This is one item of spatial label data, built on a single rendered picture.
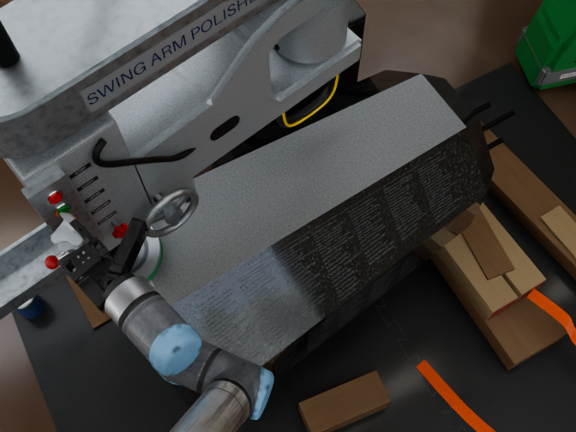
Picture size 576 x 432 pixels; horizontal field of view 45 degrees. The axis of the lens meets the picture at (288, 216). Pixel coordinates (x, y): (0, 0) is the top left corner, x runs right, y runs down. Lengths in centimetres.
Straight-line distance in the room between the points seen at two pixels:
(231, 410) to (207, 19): 68
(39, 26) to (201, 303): 94
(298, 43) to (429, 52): 177
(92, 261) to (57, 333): 156
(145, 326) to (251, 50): 60
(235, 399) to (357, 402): 132
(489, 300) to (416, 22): 147
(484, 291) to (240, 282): 102
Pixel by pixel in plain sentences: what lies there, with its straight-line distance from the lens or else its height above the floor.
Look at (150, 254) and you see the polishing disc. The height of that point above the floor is 86.
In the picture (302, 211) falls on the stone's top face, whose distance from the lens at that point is 199.
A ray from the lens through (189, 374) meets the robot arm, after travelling 130.
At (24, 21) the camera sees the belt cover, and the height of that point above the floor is 167.
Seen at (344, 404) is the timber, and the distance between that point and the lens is 250.
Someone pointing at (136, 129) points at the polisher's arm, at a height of 137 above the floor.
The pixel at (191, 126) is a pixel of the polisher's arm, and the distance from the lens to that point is 150.
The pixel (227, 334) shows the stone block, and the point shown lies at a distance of 199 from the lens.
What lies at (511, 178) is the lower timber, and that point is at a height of 9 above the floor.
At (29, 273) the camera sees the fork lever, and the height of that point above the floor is 106.
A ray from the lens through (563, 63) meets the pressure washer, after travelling 324.
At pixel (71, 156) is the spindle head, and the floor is 151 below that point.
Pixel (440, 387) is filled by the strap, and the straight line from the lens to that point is 268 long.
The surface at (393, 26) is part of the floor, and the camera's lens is 346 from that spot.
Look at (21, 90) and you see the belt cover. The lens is 121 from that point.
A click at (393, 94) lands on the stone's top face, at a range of 221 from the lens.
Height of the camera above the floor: 259
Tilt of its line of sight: 64 degrees down
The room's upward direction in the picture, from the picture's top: 2 degrees counter-clockwise
